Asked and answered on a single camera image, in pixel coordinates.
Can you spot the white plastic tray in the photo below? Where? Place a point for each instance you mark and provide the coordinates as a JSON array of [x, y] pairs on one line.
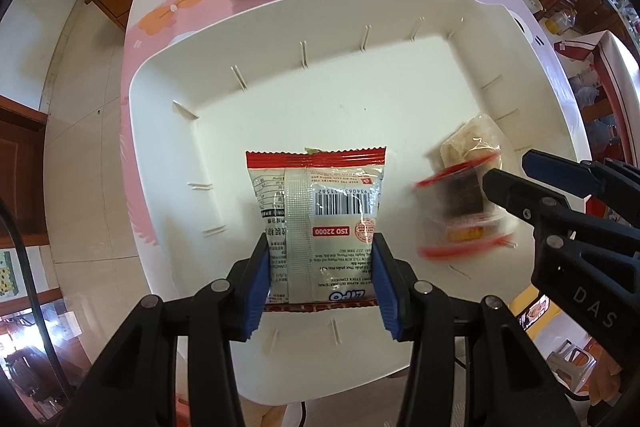
[[350, 97]]

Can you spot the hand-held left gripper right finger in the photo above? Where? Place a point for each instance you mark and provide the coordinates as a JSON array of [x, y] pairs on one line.
[[387, 292]]

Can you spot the white red-trimmed bag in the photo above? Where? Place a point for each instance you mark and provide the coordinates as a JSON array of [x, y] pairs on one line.
[[620, 72]]

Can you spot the clear plastic stool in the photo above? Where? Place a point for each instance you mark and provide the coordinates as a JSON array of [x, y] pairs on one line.
[[572, 367]]

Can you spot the clear red-striped cracker packet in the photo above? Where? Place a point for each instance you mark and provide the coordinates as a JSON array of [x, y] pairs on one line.
[[460, 202]]

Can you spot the yellow plastic container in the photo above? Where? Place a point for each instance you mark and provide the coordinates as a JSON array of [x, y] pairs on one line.
[[559, 23]]

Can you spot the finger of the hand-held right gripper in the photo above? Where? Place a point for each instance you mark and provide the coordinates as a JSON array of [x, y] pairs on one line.
[[560, 172], [515, 197]]

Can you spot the wooden door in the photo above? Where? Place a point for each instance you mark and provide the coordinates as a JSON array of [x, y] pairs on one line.
[[20, 167]]

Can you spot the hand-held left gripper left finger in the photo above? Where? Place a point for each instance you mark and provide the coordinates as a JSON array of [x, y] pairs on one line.
[[256, 292]]

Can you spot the white red-edged snack packet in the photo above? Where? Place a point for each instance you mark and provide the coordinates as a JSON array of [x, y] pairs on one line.
[[325, 207]]

